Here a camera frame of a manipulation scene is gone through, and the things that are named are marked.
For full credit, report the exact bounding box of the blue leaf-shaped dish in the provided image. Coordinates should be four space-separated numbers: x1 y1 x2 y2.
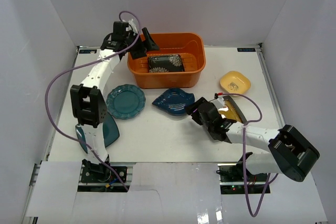
152 88 195 116

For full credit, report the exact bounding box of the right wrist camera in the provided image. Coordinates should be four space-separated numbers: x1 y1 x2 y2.
212 93 225 109

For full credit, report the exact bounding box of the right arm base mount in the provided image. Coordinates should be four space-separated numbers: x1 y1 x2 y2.
216 165 267 195

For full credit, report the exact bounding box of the teal square plate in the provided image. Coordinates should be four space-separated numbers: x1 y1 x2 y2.
75 114 120 154

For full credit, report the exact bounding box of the left blue corner label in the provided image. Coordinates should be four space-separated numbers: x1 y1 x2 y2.
78 49 97 54

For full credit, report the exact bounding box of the teal scalloped round plate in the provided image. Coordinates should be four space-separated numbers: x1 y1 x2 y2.
106 84 146 120

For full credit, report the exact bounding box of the blue corner label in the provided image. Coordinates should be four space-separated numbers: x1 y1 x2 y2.
78 49 97 54
237 48 256 52

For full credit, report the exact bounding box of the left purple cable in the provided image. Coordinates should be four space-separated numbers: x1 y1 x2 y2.
45 10 144 192

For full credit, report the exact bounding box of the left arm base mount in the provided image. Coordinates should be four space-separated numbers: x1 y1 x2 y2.
77 165 132 193

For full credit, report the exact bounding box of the black amber square plate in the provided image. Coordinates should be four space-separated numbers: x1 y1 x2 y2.
207 95 249 142

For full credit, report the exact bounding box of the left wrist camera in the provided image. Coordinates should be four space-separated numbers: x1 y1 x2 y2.
126 18 139 36

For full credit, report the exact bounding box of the black floral square plate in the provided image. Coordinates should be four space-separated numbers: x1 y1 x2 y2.
148 54 185 73

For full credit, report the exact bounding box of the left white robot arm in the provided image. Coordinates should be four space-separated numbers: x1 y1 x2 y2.
70 20 159 182

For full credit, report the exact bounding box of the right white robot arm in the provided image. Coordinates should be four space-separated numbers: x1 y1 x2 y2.
185 98 320 182

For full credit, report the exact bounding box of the orange plastic bin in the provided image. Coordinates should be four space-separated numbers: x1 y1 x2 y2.
128 33 206 89

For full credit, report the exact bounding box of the right blue corner label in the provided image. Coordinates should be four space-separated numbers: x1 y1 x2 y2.
237 48 256 52

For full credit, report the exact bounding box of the small yellow square dish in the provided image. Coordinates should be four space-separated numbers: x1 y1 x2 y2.
219 71 251 94

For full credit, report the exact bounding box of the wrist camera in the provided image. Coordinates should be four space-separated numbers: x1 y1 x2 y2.
126 18 139 36
212 93 225 109

